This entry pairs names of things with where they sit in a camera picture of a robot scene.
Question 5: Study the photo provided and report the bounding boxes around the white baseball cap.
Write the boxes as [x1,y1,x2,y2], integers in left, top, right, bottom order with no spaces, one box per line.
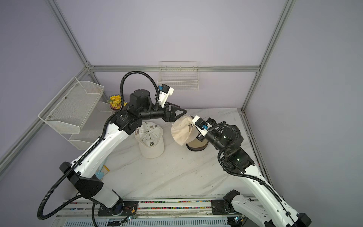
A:
[134,121,164,159]

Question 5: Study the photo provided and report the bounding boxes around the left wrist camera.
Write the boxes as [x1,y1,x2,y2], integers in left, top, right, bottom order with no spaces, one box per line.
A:
[158,84,174,108]

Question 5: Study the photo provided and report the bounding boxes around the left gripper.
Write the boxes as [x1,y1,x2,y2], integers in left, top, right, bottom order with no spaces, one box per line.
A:
[139,102,186,123]

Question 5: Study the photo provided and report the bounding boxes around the yellow object behind left arm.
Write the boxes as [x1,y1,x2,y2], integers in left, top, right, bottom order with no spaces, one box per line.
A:
[95,165,110,180]

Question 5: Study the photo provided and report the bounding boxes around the cream Colorado baseball cap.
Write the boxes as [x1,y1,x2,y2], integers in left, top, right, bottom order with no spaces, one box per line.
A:
[171,115,199,146]

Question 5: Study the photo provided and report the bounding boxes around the white two-tier mesh shelf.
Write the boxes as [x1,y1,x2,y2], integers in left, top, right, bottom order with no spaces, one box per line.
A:
[38,77,113,150]

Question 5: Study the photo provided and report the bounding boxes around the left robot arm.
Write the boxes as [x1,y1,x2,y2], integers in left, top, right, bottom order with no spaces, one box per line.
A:
[60,85,186,216]

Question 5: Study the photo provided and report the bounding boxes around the yellow flower bouquet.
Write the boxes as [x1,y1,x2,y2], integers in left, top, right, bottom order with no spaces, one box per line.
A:
[107,95,128,111]

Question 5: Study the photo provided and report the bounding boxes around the tan dark-brim baseball cap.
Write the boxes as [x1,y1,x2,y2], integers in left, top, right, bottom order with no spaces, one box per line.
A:
[186,134,209,152]

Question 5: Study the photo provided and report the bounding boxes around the white wire wall basket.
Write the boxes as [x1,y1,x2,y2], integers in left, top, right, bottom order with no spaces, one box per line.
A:
[157,61,199,90]

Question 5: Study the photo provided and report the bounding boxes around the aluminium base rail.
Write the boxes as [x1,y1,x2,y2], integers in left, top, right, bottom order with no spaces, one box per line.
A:
[52,196,274,227]

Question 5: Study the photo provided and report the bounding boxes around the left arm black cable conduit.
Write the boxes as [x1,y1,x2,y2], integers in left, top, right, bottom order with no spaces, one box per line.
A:
[36,70,161,227]

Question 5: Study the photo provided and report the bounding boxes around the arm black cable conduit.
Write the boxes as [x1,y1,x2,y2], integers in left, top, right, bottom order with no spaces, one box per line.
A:
[208,122,284,202]
[36,70,161,227]

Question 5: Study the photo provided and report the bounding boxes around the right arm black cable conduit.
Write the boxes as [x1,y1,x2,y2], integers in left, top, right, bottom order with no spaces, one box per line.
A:
[208,122,284,202]

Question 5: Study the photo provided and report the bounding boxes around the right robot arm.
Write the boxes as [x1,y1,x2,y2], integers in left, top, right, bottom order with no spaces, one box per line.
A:
[193,118,312,227]

